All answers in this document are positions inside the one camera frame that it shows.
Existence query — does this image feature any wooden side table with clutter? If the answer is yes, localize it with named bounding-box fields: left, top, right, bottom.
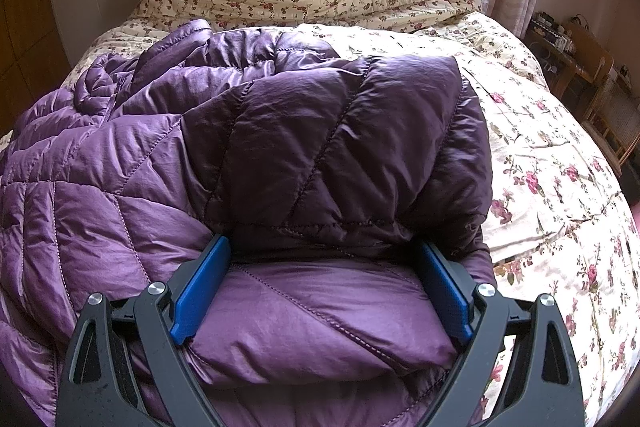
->
left=552, top=23, right=615, bottom=108

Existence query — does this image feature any floral bedspread bed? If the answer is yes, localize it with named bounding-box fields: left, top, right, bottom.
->
left=0, top=13, right=640, bottom=427

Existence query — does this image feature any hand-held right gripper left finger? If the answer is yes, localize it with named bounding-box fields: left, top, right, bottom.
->
left=56, top=233, right=233, bottom=427

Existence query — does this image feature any brown wooden wardrobe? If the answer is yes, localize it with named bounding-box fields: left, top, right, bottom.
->
left=0, top=0, right=76, bottom=132

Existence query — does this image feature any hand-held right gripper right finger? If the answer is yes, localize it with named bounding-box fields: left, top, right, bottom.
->
left=417, top=239, right=587, bottom=427

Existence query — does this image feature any cluttered wooden desk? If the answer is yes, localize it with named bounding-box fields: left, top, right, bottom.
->
left=525, top=9, right=581, bottom=72

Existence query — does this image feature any purple quilted down jacket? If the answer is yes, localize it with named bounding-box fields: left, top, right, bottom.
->
left=0, top=19, right=496, bottom=427

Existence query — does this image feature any rattan back wooden chair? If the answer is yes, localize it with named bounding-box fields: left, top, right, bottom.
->
left=582, top=57, right=640, bottom=178

